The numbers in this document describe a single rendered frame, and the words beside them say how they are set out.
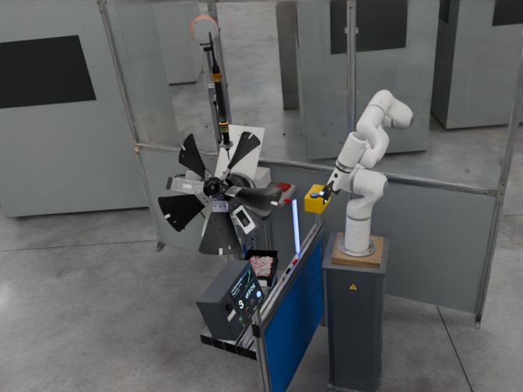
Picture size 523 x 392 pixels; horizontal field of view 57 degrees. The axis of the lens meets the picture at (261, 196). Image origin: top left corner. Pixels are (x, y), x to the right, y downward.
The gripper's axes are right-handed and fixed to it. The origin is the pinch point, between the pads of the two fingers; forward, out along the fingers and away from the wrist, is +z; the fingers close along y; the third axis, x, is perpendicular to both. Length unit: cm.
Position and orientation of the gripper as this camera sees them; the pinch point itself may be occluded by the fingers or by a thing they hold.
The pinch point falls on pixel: (330, 194)
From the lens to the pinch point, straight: 222.0
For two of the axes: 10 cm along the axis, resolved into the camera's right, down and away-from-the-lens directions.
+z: -3.0, 7.7, 5.6
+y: 6.1, -2.9, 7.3
